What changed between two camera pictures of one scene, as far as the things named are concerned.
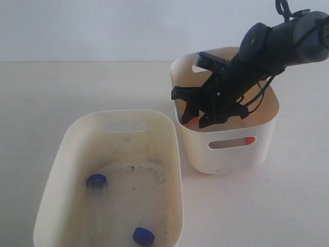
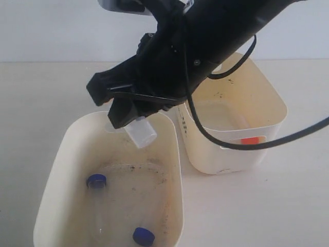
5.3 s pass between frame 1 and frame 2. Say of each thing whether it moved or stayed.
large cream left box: stayed
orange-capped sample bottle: moved
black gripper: moved
